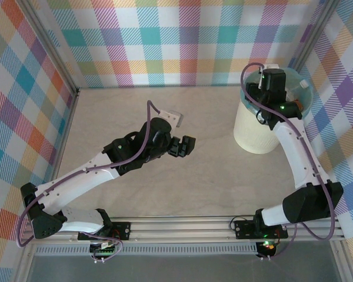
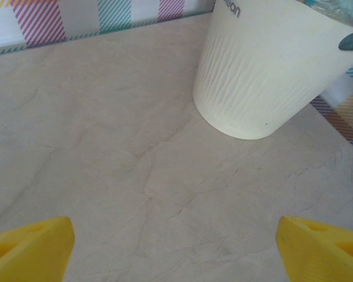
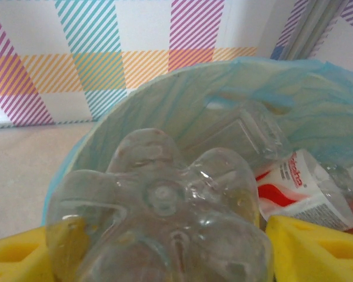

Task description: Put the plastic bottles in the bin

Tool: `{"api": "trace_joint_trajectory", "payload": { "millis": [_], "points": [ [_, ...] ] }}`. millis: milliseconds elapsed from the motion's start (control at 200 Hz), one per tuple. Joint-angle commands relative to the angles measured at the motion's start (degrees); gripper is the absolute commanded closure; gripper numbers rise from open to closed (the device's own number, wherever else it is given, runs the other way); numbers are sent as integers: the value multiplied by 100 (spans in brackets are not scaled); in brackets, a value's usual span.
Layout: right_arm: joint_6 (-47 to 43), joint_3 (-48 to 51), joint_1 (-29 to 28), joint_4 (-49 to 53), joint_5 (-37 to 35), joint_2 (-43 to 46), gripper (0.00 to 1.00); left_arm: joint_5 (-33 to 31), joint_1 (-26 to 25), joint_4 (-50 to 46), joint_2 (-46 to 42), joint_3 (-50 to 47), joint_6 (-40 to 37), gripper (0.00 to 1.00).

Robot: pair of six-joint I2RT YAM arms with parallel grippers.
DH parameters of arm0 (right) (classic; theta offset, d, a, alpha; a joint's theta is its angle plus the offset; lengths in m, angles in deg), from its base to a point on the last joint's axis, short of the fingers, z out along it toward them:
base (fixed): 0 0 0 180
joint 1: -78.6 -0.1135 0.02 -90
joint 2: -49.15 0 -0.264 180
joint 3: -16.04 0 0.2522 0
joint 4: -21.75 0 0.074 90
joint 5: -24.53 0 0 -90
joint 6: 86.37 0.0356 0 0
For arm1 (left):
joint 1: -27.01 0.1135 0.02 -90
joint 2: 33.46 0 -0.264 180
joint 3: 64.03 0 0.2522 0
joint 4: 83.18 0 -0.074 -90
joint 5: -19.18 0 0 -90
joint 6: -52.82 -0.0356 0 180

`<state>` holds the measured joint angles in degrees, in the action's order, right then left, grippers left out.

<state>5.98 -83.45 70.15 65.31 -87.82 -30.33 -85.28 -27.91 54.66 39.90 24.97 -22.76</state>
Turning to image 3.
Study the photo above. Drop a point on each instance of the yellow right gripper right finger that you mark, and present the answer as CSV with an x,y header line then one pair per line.
x,y
320,255

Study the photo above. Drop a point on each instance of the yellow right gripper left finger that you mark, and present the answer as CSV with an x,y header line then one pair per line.
x,y
17,258

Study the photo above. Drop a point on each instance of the white red label bottle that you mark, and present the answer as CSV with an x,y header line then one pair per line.
x,y
300,188

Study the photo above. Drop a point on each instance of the blue and red carton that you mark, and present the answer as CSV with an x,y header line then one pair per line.
x,y
241,135

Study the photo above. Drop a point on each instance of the brown label plastic bottle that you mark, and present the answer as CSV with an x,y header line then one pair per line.
x,y
161,205

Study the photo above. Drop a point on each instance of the white bin with teal liner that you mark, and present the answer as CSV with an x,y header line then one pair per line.
x,y
320,117

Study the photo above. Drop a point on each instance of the cream plastic bin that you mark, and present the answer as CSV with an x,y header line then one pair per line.
x,y
153,97

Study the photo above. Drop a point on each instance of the aluminium frame post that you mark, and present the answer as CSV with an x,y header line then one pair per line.
x,y
311,26

